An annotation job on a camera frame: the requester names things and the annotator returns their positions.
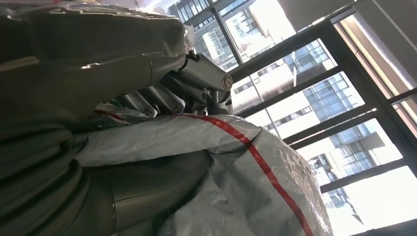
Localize grey package with red print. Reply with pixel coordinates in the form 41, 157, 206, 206
75, 103, 333, 236

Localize black window frame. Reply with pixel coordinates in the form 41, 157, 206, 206
169, 0, 417, 236

